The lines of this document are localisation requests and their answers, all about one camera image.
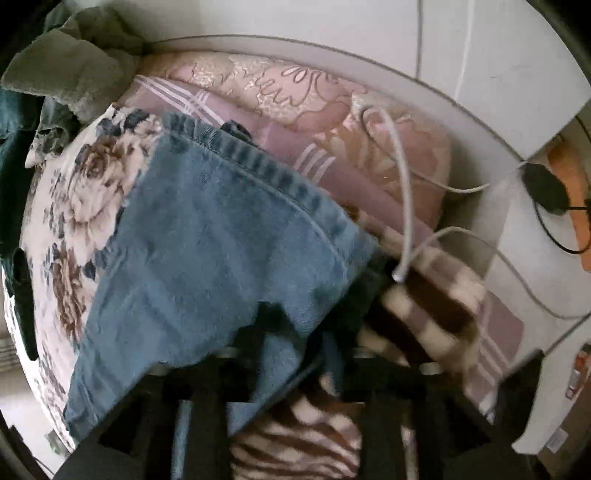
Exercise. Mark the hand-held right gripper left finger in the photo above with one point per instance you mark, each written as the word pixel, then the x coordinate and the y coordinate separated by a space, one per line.
pixel 207 392

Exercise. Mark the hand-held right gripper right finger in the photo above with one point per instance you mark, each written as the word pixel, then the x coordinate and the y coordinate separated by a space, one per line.
pixel 392 415

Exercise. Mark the blue denim pants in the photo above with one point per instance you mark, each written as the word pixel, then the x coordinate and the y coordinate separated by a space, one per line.
pixel 207 230

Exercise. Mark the brown striped blanket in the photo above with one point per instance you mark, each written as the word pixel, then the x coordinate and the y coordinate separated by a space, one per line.
pixel 434 300

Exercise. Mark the cardboard box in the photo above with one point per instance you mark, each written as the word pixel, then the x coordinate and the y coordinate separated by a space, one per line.
pixel 563 452

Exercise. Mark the white bedside table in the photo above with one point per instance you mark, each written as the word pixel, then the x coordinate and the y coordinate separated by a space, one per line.
pixel 531 258

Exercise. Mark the floral bedsheet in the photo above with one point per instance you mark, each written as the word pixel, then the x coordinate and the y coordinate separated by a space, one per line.
pixel 83 194

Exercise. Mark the purple plaid sheet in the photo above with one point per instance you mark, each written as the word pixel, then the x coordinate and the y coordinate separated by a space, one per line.
pixel 277 138

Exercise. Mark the black power plug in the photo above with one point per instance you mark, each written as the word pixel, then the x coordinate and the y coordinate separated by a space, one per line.
pixel 545 187

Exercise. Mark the orange object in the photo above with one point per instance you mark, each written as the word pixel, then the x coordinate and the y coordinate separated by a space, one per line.
pixel 570 170

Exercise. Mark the pink floral pillow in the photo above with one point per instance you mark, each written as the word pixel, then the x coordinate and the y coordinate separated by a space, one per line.
pixel 300 92

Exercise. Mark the dark teal blanket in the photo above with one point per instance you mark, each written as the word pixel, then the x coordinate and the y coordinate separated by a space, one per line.
pixel 14 138

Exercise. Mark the grey fleece cloth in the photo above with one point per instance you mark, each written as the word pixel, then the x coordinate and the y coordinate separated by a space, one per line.
pixel 69 69

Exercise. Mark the white headboard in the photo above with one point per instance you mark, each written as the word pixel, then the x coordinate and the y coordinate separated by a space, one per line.
pixel 369 64

